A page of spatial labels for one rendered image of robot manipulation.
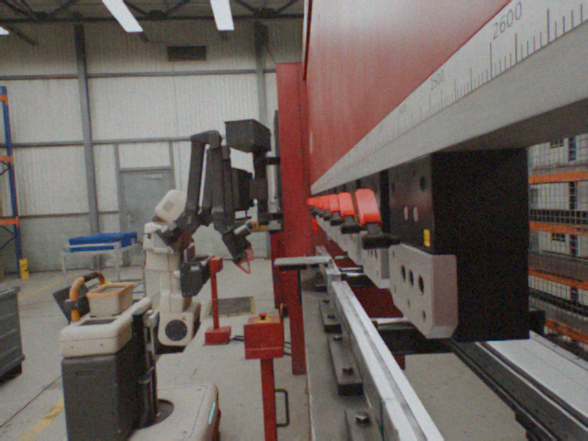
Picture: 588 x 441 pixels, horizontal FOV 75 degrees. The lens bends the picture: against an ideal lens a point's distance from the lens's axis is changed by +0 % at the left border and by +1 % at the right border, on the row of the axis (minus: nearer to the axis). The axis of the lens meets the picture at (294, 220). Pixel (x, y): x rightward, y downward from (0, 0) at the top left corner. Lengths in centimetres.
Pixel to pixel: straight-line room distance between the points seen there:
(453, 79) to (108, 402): 187
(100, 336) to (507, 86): 180
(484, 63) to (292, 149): 261
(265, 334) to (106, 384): 73
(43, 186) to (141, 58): 358
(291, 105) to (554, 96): 273
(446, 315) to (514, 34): 22
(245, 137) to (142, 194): 656
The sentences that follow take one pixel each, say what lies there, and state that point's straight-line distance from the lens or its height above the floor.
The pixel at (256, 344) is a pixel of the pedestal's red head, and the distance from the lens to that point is 168.
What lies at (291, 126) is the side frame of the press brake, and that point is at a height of 184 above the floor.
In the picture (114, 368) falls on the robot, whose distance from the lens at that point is 193.
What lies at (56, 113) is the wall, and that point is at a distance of 1032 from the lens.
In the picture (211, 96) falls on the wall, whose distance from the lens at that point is 942.
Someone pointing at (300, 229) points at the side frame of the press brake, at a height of 109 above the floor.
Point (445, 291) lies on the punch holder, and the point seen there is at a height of 122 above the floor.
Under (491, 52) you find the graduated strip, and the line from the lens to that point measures 26.
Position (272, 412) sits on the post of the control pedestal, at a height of 39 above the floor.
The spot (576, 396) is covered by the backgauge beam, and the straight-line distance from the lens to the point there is 78.
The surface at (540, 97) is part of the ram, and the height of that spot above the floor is 135.
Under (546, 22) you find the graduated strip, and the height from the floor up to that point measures 138.
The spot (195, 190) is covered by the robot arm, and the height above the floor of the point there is 137.
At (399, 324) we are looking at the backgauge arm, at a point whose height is 84.
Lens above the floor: 131
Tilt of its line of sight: 3 degrees down
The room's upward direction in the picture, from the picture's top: 3 degrees counter-clockwise
